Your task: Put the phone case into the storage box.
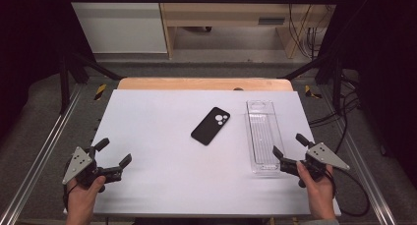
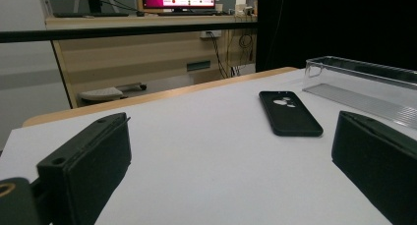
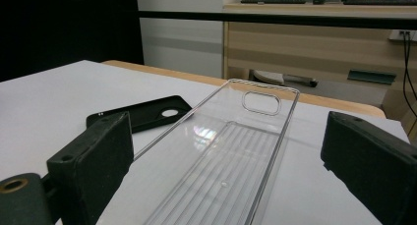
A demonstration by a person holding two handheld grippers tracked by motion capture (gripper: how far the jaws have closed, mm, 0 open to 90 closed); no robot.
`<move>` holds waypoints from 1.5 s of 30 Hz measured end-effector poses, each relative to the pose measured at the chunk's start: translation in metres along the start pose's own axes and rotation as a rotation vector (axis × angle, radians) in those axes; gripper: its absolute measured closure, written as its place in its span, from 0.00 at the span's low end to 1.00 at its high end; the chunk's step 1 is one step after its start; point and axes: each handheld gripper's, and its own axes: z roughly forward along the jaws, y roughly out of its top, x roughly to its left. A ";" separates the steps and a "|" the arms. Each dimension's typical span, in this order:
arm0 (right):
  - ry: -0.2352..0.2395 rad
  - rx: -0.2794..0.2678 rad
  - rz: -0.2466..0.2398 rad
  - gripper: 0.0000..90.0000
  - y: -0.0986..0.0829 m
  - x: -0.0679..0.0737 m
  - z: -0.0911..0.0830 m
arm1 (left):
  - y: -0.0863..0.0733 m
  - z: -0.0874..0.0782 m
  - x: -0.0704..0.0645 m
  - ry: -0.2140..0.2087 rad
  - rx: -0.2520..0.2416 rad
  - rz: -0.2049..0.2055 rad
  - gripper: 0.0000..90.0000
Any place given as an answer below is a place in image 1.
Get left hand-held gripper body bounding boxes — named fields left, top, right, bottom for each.
left=62, top=145, right=125, bottom=194

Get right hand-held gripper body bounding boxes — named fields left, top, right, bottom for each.
left=278, top=141, right=351, bottom=182

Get black phone case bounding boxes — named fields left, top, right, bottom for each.
left=190, top=106, right=231, bottom=146

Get person's left hand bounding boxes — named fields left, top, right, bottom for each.
left=65, top=176, right=107, bottom=220

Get person's right hand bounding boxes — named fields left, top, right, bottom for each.
left=296, top=160, right=337, bottom=221

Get yellow black floor tape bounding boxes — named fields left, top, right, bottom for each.
left=93, top=84, right=108, bottom=102
left=304, top=84, right=323, bottom=100

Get dark curtain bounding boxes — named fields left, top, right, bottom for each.
left=318, top=0, right=417, bottom=189
left=0, top=0, right=96, bottom=138

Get white cabinet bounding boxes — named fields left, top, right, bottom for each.
left=64, top=0, right=168, bottom=54

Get grey desk label plate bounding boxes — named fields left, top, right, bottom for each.
left=258, top=17, right=286, bottom=26

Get wooden desk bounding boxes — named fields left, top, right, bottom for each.
left=156, top=0, right=342, bottom=60

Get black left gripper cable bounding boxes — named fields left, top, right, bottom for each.
left=62, top=183, right=81, bottom=213

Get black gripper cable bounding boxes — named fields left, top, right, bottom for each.
left=328, top=167, right=372, bottom=218
left=62, top=183, right=81, bottom=213

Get aluminium floor rail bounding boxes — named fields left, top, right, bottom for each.
left=318, top=84, right=398, bottom=225
left=0, top=83, right=85, bottom=225

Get black floor cables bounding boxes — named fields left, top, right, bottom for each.
left=308, top=71, right=362, bottom=155

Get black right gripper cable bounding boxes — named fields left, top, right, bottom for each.
left=328, top=167, right=372, bottom=218

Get black frame stand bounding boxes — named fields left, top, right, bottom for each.
left=278, top=50, right=346, bottom=115
left=58, top=50, right=123, bottom=115

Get black hanging desk cables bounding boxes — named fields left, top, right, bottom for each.
left=286, top=0, right=327, bottom=60

